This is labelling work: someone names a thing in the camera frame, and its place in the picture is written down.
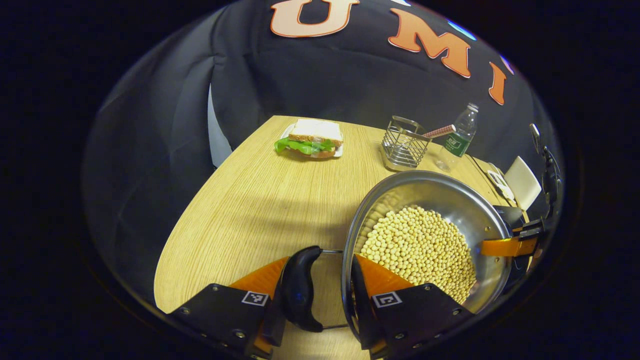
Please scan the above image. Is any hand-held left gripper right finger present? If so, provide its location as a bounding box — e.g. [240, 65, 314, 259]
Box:
[350, 254, 473, 360]

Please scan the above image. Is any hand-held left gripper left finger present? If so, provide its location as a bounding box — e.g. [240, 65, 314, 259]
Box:
[167, 256, 291, 360]

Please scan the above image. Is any white box device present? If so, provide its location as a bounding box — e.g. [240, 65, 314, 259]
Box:
[504, 156, 542, 211]

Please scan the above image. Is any pile of soybeans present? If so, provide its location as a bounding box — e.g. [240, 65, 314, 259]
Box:
[360, 205, 477, 305]

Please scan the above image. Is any clear plastic water bottle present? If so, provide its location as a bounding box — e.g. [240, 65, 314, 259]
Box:
[434, 103, 480, 173]

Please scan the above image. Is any pink striped straw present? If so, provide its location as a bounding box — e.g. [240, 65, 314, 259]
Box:
[424, 124, 457, 139]

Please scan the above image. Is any sandwich with lettuce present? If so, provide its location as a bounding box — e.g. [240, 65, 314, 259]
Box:
[274, 118, 345, 159]

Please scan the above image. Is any black backdrop cloth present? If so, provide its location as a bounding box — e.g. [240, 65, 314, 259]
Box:
[82, 0, 558, 301]

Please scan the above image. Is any metal wire basket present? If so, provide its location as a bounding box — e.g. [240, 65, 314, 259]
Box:
[381, 115, 432, 172]

